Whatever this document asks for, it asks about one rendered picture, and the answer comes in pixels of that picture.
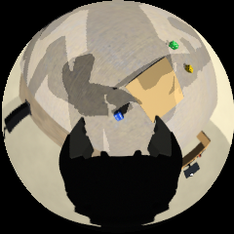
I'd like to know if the yellow die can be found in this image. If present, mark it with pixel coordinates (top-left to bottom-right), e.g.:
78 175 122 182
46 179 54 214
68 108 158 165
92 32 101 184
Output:
185 65 193 73

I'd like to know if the green die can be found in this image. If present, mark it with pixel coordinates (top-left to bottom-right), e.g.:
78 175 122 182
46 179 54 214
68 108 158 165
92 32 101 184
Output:
169 40 178 50

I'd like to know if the blue die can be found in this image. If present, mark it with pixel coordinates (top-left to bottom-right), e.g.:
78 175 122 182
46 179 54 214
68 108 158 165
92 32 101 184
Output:
114 109 124 121

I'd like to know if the tan flat mat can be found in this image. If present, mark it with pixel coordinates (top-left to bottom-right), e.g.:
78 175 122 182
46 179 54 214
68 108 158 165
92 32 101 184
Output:
126 57 183 123

